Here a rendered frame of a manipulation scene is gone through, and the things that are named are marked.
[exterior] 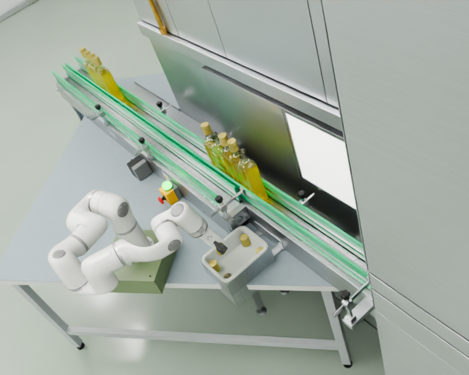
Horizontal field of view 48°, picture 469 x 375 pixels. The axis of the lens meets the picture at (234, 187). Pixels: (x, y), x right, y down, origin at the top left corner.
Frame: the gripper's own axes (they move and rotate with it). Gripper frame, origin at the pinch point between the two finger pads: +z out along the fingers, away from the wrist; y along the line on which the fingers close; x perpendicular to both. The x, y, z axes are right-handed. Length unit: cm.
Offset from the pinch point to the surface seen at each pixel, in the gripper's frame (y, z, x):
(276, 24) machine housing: -10, -57, -59
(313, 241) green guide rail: -27.8, 3.7, -21.9
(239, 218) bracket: 9.2, 9.9, -13.7
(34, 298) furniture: 85, 21, 76
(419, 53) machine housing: -89, -103, -31
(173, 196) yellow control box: 50, 14, -4
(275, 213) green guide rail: -7.7, 3.6, -22.3
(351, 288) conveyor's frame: -45.2, 12.4, -17.4
